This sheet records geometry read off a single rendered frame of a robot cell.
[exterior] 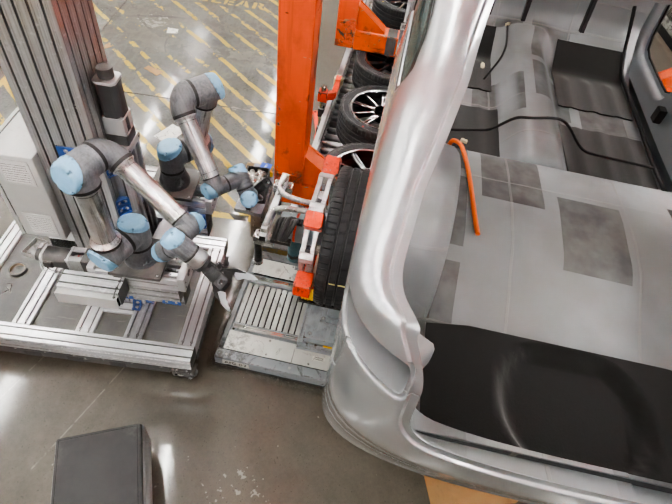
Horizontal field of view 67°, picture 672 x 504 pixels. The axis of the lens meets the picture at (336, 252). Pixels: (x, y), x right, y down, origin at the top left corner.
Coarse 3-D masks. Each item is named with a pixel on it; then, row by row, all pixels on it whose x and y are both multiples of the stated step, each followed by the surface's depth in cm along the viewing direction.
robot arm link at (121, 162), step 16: (96, 144) 169; (112, 144) 173; (112, 160) 173; (128, 160) 175; (128, 176) 176; (144, 176) 177; (144, 192) 177; (160, 192) 179; (160, 208) 179; (176, 208) 181; (176, 224) 181; (192, 224) 182
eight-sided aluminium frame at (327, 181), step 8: (320, 176) 223; (328, 176) 223; (320, 184) 219; (328, 184) 220; (328, 192) 217; (312, 200) 212; (328, 200) 253; (312, 208) 210; (320, 208) 210; (328, 208) 257; (304, 232) 211; (304, 240) 211; (304, 248) 211; (312, 248) 211; (304, 256) 212; (312, 256) 212; (312, 264) 213
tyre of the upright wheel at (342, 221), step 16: (352, 176) 217; (368, 176) 220; (336, 192) 209; (352, 192) 210; (336, 208) 206; (352, 208) 207; (336, 224) 205; (352, 224) 205; (336, 240) 205; (352, 240) 204; (320, 256) 207; (336, 256) 206; (320, 272) 209; (336, 272) 208; (320, 288) 215; (336, 288) 214; (320, 304) 232; (336, 304) 224
